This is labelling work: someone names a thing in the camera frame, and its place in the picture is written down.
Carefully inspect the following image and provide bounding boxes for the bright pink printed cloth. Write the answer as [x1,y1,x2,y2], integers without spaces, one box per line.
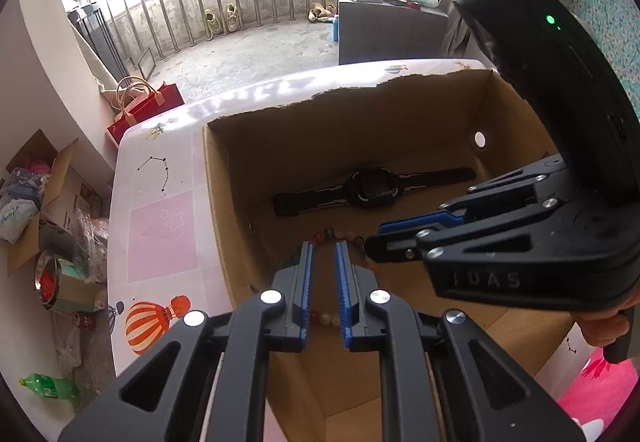
[555,352,640,438]

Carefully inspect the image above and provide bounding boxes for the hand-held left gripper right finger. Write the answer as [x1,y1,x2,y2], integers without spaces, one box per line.
[335,241,587,442]

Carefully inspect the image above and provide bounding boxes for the round metal tin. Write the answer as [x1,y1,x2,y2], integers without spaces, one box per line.
[34,249,71,312]

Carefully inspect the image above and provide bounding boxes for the red gift bag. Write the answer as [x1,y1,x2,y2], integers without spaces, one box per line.
[107,77,185,145]

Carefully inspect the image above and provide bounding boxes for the dark grey cabinet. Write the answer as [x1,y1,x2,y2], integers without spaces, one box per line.
[337,0,449,66]

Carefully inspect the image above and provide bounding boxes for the open storage carton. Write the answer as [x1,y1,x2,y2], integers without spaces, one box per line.
[0,129,113,278]

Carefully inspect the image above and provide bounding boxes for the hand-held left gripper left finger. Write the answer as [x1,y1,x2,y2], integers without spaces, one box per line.
[57,241,316,442]

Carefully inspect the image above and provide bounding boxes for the clear plastic bag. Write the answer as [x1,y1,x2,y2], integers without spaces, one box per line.
[75,214,111,283]

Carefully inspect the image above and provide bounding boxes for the teal floral wall sheet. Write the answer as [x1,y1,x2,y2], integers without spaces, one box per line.
[557,0,640,88]

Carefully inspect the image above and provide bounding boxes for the white hanging cloth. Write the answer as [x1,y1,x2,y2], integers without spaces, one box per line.
[75,27,121,93]

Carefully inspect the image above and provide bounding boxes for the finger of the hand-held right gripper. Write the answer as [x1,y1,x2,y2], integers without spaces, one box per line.
[364,196,578,267]
[376,152,572,237]

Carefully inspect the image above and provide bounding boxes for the brown cardboard box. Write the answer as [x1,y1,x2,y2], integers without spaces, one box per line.
[202,68,576,442]

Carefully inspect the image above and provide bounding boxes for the multicoloured bead bracelet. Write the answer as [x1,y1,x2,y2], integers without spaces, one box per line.
[287,227,373,328]

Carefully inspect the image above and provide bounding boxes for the person's right hand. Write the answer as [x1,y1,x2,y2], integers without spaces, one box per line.
[570,309,608,348]

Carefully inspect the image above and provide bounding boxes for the tan slippers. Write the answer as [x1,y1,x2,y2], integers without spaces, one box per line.
[307,2,340,23]

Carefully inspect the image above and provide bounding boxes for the black folding rack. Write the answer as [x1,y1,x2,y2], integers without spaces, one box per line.
[65,2,131,83]

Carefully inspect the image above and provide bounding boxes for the green plastic bottle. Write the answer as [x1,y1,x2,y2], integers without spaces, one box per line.
[20,373,81,403]

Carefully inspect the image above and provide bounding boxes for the black smartwatch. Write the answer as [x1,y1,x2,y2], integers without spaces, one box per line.
[272,166,477,219]

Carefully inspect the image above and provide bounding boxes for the white blue diaper pack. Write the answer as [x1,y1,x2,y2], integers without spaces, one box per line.
[0,167,51,243]

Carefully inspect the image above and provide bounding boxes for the teal carton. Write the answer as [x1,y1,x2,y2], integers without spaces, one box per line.
[55,259,108,313]

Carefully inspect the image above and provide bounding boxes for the dark picture frame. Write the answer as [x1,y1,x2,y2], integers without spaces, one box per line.
[134,47,157,80]

